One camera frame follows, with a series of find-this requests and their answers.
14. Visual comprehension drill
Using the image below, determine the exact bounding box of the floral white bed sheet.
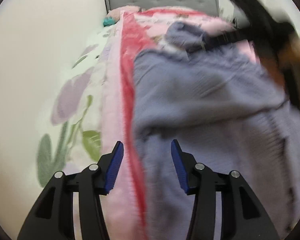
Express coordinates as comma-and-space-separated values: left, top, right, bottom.
37, 25, 116, 187

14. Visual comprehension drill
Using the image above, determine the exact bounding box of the purple knit hooded cardigan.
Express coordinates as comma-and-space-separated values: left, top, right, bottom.
133, 22, 300, 239

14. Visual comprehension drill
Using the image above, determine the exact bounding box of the teal small toy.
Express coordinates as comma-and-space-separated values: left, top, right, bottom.
103, 17, 116, 27

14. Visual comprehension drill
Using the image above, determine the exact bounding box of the pink cartoon fleece blanket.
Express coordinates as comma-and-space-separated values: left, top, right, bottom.
101, 6, 258, 240

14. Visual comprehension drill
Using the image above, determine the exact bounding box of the person's right hand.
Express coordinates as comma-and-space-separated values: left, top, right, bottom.
260, 40, 300, 88

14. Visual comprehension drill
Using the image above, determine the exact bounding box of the pink plush pillow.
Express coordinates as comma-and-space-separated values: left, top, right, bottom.
107, 5, 141, 22

